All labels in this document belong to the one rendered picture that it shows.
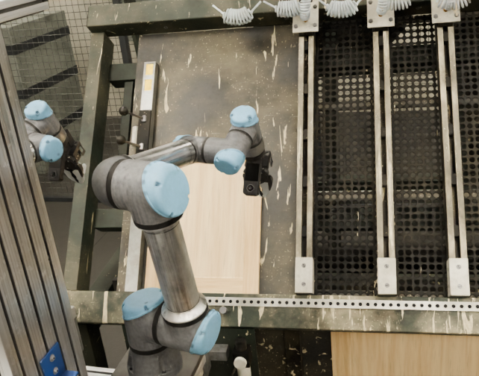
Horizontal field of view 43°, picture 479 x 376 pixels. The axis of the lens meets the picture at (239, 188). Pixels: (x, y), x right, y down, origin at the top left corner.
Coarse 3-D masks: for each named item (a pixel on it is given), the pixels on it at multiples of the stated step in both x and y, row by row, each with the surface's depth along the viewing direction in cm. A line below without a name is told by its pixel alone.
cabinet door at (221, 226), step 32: (192, 192) 238; (224, 192) 236; (192, 224) 235; (224, 224) 232; (256, 224) 229; (192, 256) 231; (224, 256) 229; (256, 256) 226; (224, 288) 225; (256, 288) 223
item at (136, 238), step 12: (144, 72) 254; (156, 72) 255; (144, 84) 253; (156, 84) 255; (144, 96) 251; (144, 108) 250; (132, 228) 237; (132, 240) 235; (144, 240) 238; (132, 252) 234; (132, 264) 233; (132, 276) 232; (132, 288) 230
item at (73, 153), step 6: (66, 132) 203; (66, 138) 200; (72, 138) 206; (66, 144) 204; (72, 144) 206; (78, 144) 207; (66, 150) 203; (72, 150) 205; (78, 150) 209; (84, 150) 211; (66, 156) 204; (72, 156) 205; (78, 156) 209; (66, 162) 204; (72, 162) 204; (66, 168) 207; (72, 168) 206
